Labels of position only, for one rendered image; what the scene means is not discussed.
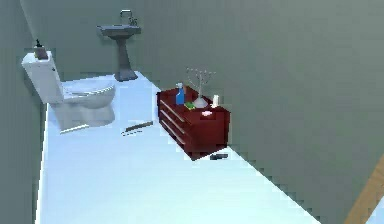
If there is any grey pedestal sink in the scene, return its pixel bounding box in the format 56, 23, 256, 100
96, 24, 142, 82

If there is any silver branched candle holder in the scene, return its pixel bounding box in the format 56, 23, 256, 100
185, 67, 217, 109

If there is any dark red chest of drawers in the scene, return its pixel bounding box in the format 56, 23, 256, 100
156, 86, 231, 162

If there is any grey flat bar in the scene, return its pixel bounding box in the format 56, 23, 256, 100
124, 120, 154, 133

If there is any dark soap dispenser bottle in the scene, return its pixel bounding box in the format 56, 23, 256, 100
33, 38, 49, 61

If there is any white toilet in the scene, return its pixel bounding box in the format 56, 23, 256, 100
21, 49, 117, 131

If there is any chrome sink faucet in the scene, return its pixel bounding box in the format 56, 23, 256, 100
119, 9, 139, 27

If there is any blue spray bottle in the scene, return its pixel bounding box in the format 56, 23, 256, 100
175, 82, 186, 106

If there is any wooden door frame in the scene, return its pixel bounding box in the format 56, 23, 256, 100
343, 154, 384, 224

